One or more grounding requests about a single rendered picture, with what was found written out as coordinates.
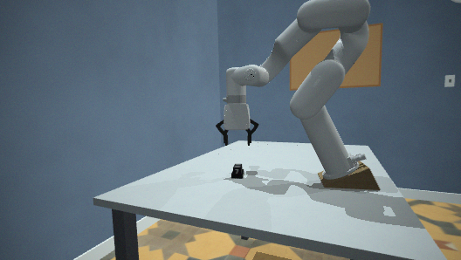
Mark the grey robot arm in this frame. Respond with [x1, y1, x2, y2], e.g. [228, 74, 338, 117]
[223, 0, 370, 180]

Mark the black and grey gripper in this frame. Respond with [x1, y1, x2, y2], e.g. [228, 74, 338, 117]
[216, 103, 258, 146]

